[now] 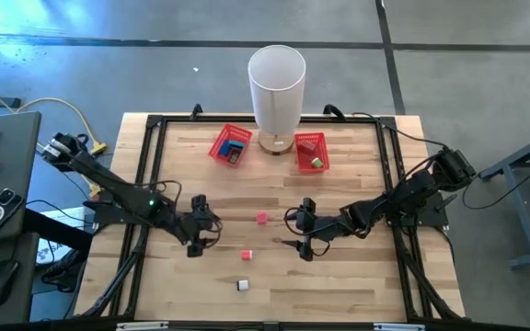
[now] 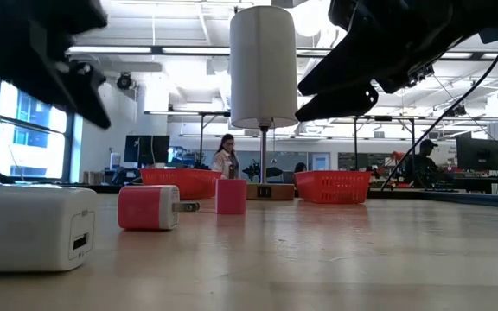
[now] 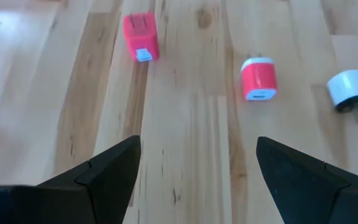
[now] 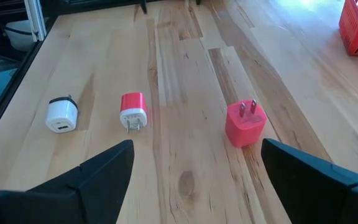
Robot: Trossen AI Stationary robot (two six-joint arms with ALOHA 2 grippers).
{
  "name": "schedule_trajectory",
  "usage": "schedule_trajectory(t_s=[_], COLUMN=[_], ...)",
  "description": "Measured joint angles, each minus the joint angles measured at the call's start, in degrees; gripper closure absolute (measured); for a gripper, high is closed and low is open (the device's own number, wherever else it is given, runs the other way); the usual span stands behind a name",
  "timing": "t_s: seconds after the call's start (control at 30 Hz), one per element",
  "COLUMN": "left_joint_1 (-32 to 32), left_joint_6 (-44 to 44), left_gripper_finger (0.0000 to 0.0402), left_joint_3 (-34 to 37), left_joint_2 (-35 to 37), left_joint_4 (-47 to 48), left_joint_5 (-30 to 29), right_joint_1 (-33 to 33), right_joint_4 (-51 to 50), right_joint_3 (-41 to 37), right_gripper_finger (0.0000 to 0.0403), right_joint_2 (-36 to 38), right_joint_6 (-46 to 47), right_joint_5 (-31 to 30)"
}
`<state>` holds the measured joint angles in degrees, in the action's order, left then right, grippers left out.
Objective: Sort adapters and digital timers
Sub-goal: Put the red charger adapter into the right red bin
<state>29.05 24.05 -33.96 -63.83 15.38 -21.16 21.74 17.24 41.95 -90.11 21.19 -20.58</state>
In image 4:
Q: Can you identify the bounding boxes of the white container with dark stripe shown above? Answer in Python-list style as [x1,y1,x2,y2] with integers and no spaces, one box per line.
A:
[4,19,39,52]

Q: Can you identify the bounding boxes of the pink and white adapter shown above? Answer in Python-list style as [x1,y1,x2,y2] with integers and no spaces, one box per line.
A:
[119,91,149,134]

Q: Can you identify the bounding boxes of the red plastic mesh basket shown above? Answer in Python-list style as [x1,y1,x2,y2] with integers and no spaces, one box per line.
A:
[338,0,358,58]

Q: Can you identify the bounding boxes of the white USB wall adapter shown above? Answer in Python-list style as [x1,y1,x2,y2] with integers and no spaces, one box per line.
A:
[45,95,79,134]

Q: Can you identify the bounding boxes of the silver aluminium post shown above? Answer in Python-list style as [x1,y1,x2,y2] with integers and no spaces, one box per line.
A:
[23,0,48,42]

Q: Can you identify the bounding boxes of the pink cube wall adapter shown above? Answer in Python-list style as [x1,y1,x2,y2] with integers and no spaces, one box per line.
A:
[224,98,268,149]

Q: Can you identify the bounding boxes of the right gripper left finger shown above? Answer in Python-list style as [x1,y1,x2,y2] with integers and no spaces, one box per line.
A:
[0,139,135,224]

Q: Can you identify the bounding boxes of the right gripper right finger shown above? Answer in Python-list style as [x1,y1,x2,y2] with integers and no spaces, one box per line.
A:
[261,138,358,224]

